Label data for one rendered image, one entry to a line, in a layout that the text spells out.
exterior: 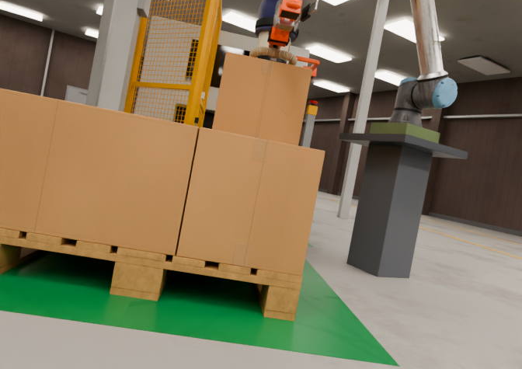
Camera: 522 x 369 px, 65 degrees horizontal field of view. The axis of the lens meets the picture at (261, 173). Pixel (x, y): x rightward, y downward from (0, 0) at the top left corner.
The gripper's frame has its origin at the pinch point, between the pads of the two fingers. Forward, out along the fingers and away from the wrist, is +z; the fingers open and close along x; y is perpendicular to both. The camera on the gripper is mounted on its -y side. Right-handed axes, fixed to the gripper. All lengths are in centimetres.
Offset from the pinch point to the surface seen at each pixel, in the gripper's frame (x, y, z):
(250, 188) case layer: 6, -50, 68
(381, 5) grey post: -152, 360, -182
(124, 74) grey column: 101, 143, 10
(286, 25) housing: 0.3, -8.1, 2.1
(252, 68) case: 10.5, 10.0, 18.0
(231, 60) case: 20.1, 10.1, 16.0
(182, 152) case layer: 28, -50, 61
